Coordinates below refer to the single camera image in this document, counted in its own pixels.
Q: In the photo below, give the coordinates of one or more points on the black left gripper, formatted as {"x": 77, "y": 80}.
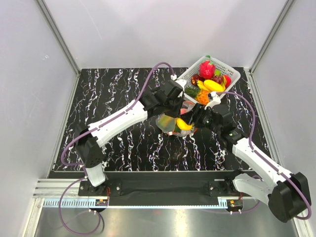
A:
{"x": 177, "y": 113}

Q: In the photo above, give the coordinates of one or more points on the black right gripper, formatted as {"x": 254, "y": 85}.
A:
{"x": 197, "y": 112}

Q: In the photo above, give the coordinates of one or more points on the pink peach toy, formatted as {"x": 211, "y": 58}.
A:
{"x": 183, "y": 111}

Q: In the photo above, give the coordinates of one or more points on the yellow orange papaya toy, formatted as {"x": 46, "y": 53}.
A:
{"x": 166, "y": 121}

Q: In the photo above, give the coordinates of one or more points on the clear zip top bag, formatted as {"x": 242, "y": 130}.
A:
{"x": 175, "y": 130}

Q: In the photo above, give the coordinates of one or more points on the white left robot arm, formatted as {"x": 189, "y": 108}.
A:
{"x": 91, "y": 139}

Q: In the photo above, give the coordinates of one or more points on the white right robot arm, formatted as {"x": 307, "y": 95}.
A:
{"x": 286, "y": 194}

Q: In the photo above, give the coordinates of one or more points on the orange pineapple toy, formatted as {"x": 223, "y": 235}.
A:
{"x": 200, "y": 95}

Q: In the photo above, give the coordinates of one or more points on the dark red apple toy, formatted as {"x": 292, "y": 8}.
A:
{"x": 195, "y": 78}

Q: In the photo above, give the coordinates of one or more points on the yellow banana toy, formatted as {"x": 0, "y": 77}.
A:
{"x": 201, "y": 85}

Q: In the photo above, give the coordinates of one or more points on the red strawberry toy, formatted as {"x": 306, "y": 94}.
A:
{"x": 226, "y": 81}

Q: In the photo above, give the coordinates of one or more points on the purple grape bunch toy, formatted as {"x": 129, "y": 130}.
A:
{"x": 217, "y": 79}

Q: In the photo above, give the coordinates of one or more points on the red dragon fruit toy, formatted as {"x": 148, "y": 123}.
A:
{"x": 207, "y": 69}

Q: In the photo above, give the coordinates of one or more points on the white plastic basket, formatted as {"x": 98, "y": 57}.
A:
{"x": 221, "y": 69}

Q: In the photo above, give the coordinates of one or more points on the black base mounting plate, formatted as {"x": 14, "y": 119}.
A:
{"x": 163, "y": 188}

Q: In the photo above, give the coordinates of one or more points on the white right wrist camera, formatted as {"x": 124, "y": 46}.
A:
{"x": 215, "y": 100}

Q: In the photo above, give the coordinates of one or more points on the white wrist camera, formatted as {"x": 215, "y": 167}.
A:
{"x": 215, "y": 100}
{"x": 181, "y": 82}

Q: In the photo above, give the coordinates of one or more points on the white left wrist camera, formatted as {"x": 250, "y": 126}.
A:
{"x": 181, "y": 82}

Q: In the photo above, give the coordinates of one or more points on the aluminium frame rail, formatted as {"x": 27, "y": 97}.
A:
{"x": 54, "y": 188}

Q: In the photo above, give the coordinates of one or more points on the white slotted cable duct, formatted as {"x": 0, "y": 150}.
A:
{"x": 76, "y": 202}

